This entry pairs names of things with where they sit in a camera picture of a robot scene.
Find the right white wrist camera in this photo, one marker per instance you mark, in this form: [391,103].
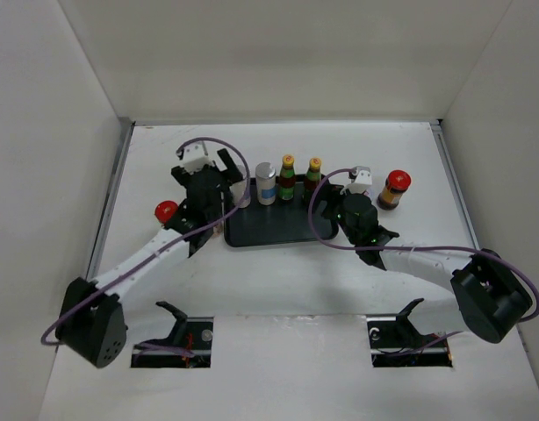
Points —
[360,181]

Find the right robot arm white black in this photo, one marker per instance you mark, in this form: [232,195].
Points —
[488,300]

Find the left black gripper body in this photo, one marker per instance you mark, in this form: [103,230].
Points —
[183,175]

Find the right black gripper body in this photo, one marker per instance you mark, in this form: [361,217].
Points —
[335,210]

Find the black rectangular plastic tray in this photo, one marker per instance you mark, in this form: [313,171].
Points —
[269,225]

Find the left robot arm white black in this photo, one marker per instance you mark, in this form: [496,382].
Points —
[92,322]

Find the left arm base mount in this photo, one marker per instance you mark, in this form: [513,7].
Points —
[187,345]

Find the white-lid small jar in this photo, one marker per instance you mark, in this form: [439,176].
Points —
[218,230]

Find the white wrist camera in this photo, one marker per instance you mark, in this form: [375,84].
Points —
[360,181]
[193,157]

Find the green sauce bottle yellow cap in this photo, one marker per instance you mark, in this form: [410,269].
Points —
[286,179]

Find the silver-lid spice jar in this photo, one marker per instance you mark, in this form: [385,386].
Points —
[241,188]
[265,178]

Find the red-lid dark sauce jar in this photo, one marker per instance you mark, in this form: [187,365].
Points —
[396,185]

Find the silver-lid spice jar front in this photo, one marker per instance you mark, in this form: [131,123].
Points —
[241,188]

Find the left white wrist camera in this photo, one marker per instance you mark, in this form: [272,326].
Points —
[193,157]

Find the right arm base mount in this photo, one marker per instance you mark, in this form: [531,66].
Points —
[395,342]

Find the red-lid chili sauce jar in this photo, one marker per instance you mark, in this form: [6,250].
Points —
[165,210]

